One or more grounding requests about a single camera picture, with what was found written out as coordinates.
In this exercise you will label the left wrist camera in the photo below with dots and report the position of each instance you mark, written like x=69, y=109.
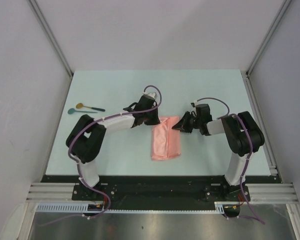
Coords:
x=152, y=95

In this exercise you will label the right aluminium frame post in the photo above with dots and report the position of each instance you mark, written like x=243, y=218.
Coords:
x=269, y=35

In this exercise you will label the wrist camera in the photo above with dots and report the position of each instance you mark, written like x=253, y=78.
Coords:
x=194, y=106
x=152, y=95

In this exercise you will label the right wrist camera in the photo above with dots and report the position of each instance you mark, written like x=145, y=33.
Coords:
x=194, y=106

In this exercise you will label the pink satin napkin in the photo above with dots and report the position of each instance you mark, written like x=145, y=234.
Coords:
x=165, y=141

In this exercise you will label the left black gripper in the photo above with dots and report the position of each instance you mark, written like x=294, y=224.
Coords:
x=155, y=120

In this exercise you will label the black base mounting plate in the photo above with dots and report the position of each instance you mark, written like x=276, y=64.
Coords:
x=161, y=192

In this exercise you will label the gold spoon teal handle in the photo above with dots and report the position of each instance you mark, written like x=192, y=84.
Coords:
x=81, y=105

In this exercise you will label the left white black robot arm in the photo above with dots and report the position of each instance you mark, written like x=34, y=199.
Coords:
x=85, y=140

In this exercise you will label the front aluminium cross rail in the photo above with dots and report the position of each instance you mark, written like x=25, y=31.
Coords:
x=260, y=193

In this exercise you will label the aluminium frame post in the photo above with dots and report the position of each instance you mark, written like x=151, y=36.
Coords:
x=269, y=35
x=39, y=15

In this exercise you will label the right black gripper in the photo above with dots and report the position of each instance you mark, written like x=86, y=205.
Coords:
x=182, y=125

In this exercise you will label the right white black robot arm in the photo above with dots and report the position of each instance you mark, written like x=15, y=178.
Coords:
x=244, y=137

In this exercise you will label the left aluminium frame post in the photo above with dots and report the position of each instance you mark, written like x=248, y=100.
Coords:
x=39, y=15

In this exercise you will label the white slotted cable duct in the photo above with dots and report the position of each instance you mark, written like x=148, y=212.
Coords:
x=89, y=209

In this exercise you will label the right aluminium table rail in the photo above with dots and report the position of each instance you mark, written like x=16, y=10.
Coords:
x=257, y=109

